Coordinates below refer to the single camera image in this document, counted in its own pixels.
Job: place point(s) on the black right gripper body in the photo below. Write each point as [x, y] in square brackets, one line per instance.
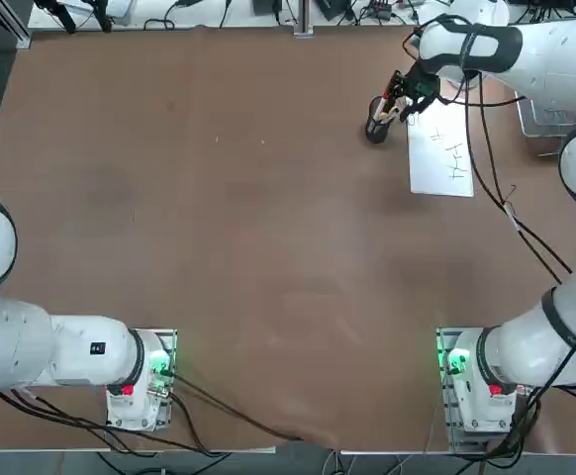
[416, 79]

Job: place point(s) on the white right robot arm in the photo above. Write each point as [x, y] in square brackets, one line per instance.
[540, 49]

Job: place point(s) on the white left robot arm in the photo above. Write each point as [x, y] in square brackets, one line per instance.
[70, 351]

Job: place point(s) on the red capped white pen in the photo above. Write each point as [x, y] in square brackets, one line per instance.
[386, 101]

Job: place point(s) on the yellow pen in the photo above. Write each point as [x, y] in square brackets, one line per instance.
[387, 115]

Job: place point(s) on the black mesh pen holder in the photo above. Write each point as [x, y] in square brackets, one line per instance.
[377, 133]

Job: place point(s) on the white A4 paper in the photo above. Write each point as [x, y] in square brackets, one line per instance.
[436, 168]

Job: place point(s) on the black hub with red ports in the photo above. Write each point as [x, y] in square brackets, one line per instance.
[382, 12]

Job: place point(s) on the black power adapter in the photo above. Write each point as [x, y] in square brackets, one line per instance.
[267, 6]
[332, 7]

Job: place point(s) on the silver mesh tray rack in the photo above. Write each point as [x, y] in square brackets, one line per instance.
[545, 121]

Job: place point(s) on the white box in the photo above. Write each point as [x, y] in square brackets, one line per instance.
[120, 12]

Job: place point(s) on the black stand legs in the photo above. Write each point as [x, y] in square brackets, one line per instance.
[65, 20]

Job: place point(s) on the white table edge bracket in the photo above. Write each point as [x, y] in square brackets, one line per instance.
[304, 32]

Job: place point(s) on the camera support post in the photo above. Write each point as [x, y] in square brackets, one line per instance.
[304, 15]

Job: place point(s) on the aluminium frame profile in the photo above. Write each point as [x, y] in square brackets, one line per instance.
[18, 34]

